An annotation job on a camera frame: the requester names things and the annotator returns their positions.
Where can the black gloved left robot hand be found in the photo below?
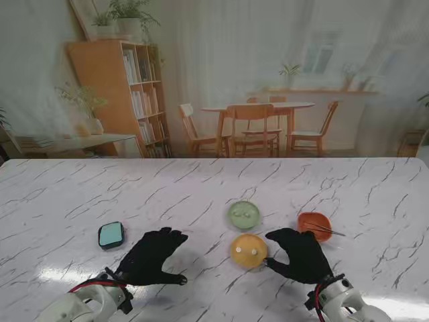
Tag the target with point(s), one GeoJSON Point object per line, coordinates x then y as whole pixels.
{"type": "Point", "coordinates": [147, 258]}

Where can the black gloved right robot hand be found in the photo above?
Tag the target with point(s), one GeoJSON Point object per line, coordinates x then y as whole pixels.
{"type": "Point", "coordinates": [301, 258]}

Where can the steel tweezers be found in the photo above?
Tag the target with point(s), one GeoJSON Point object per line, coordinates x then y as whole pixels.
{"type": "Point", "coordinates": [326, 229]}

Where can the teal lidded pill box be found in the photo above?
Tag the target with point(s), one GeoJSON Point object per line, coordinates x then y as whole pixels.
{"type": "Point", "coordinates": [110, 235]}

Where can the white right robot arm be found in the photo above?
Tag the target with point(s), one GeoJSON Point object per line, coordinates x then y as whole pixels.
{"type": "Point", "coordinates": [347, 298]}

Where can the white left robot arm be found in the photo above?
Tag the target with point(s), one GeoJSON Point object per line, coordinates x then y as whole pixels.
{"type": "Point", "coordinates": [83, 303]}

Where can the orange bowl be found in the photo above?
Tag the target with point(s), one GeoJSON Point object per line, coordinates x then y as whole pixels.
{"type": "Point", "coordinates": [308, 221]}

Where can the yellow round dish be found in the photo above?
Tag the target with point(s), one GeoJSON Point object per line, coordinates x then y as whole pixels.
{"type": "Point", "coordinates": [247, 259]}

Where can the green round dish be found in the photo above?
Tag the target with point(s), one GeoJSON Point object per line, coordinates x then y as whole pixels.
{"type": "Point", "coordinates": [234, 222]}

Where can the printed room scene backdrop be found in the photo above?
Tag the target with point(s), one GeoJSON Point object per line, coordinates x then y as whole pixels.
{"type": "Point", "coordinates": [214, 50]}

